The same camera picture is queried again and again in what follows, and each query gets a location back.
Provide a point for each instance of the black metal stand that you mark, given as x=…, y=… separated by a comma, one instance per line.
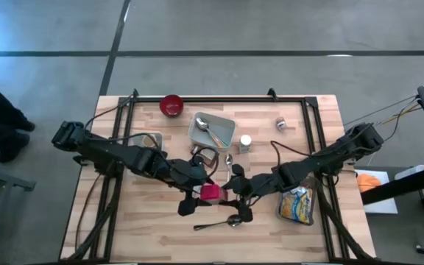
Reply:
x=399, y=188

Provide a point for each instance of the small clear glass jar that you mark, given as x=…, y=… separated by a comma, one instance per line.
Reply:
x=281, y=123

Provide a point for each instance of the pale grey plastic bin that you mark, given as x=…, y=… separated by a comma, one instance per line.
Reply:
x=226, y=125

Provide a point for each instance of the red bowl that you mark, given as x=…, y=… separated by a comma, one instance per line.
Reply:
x=171, y=106

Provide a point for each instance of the orange cloth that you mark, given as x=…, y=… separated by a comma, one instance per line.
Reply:
x=368, y=183

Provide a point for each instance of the yellow blue noodle packet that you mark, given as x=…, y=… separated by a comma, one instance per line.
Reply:
x=296, y=204

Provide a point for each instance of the white plastic container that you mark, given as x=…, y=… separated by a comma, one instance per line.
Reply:
x=410, y=171

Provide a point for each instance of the dark grey plastic bin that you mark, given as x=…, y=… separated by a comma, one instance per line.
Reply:
x=312, y=182

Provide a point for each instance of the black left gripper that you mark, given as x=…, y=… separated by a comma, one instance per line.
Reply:
x=190, y=174

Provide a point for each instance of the dark metal spoon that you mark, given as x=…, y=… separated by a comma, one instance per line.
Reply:
x=232, y=221

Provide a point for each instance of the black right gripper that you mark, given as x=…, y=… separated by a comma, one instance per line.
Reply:
x=250, y=186

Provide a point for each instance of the bagel seasoning jar white lid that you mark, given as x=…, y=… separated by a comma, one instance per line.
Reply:
x=245, y=141

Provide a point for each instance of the black aluminium frame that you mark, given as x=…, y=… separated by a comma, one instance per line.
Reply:
x=256, y=99

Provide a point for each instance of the seasoning jar gold lid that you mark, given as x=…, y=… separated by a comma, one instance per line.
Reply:
x=147, y=141

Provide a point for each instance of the grey metal table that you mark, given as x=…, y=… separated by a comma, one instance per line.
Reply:
x=2, y=181

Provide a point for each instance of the brown snack packet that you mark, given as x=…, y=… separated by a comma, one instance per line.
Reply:
x=210, y=158

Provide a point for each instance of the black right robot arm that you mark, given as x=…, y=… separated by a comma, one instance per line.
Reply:
x=326, y=156

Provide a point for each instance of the white sheet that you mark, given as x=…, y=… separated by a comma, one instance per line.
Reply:
x=381, y=206

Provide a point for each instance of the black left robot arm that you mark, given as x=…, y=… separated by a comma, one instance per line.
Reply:
x=116, y=152

